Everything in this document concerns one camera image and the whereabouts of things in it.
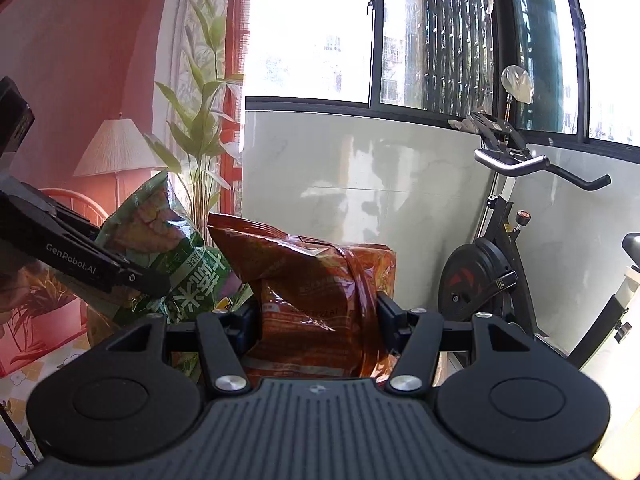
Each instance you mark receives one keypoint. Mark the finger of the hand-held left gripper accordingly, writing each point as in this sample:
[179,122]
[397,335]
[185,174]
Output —
[75,221]
[145,280]

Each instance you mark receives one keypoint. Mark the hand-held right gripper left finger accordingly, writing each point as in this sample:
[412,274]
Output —
[244,327]

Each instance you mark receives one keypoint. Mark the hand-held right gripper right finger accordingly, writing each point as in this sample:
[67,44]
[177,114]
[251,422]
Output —
[389,325]

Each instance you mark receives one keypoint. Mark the green snack bag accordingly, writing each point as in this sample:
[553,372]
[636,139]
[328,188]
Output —
[175,255]

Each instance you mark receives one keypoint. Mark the orange snack bag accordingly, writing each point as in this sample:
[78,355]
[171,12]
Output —
[310,300]

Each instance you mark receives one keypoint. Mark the black exercise bike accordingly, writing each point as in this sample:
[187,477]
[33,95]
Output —
[475,280]

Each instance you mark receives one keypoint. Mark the floral checked tablecloth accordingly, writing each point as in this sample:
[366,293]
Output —
[20,390]

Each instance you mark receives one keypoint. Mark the crumpled grey cloth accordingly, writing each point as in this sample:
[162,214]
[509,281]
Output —
[462,125]

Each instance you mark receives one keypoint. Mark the metal pole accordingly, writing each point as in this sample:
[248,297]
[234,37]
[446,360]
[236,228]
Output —
[508,110]

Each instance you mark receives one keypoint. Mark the dark framed window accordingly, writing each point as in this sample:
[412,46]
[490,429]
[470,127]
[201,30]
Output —
[376,60]

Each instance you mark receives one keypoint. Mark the white plastic bag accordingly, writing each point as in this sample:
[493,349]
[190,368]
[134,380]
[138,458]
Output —
[517,85]

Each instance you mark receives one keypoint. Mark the lattice window screen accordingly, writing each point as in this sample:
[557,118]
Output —
[457,35]

